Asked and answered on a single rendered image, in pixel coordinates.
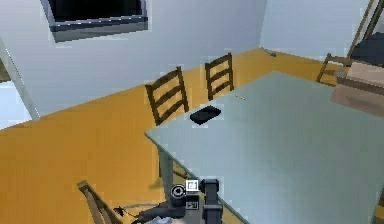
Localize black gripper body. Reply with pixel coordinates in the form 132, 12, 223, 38
135, 183, 188, 222

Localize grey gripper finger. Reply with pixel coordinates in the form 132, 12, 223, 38
113, 201, 160, 216

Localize brown wooden chair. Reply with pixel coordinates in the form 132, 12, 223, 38
315, 52, 352, 84
77, 179, 125, 224

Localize dark brown slatted chair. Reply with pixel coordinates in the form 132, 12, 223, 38
144, 65, 190, 127
204, 52, 235, 102

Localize black flat box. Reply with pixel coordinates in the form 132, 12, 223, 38
189, 105, 223, 126

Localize pale grey table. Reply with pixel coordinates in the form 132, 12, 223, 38
144, 69, 384, 224

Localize white framed window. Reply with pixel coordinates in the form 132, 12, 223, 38
0, 38, 42, 131

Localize small grey floor object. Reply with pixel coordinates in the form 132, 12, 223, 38
261, 47, 277, 58

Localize brown wooden chest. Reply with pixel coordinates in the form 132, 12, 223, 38
329, 61, 384, 118

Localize black cushion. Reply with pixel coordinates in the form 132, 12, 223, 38
349, 31, 384, 68

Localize black wall television set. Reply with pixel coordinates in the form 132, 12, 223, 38
39, 0, 150, 44

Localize brown wooden frame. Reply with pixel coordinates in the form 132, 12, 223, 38
346, 0, 384, 60

